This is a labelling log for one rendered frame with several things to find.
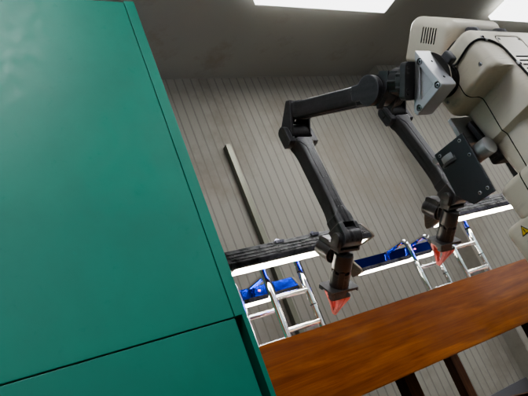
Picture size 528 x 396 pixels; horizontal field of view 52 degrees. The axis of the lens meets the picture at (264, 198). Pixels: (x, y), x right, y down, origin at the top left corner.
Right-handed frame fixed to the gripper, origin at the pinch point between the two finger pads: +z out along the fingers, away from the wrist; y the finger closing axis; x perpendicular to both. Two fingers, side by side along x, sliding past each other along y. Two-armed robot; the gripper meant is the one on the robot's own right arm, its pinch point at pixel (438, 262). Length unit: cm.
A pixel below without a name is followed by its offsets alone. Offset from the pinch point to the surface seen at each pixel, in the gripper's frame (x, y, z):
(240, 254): -27, 63, -3
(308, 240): -27.4, 35.7, -2.8
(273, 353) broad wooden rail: 19, 81, -3
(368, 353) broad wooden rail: 25, 55, 1
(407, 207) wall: -183, -200, 84
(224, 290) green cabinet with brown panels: 9, 89, -17
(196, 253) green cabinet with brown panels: 2, 93, -24
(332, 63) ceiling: -279, -177, -22
